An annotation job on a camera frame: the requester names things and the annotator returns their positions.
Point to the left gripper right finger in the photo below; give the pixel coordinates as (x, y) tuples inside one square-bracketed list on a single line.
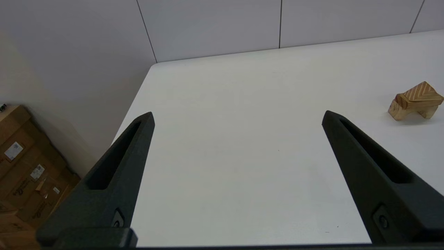
[(392, 208)]

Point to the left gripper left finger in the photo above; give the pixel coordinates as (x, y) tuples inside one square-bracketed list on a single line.
[(90, 208)]

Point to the arched wooden building block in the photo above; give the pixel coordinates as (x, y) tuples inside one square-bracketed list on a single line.
[(399, 111)]

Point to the rectangular wooden building block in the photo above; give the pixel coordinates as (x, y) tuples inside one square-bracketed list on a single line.
[(402, 101)]

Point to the triangular wooden building block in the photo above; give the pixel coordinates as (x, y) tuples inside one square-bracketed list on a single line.
[(423, 92)]

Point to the brown cardboard box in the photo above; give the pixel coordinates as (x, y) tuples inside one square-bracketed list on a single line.
[(24, 180), (48, 205), (14, 229), (14, 135)]

